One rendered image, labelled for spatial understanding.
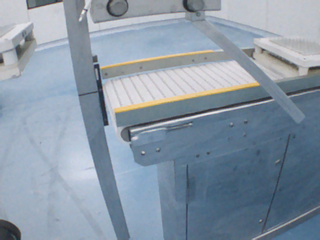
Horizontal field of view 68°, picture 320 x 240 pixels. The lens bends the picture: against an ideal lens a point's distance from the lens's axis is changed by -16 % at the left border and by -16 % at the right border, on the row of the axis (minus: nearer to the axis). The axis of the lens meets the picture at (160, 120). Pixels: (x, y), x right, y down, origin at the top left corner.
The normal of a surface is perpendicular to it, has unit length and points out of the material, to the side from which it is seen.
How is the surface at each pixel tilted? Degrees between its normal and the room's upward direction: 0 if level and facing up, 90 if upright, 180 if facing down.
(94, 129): 90
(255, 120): 90
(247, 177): 90
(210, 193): 90
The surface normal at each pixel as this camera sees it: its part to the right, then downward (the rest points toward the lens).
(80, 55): 0.29, 0.47
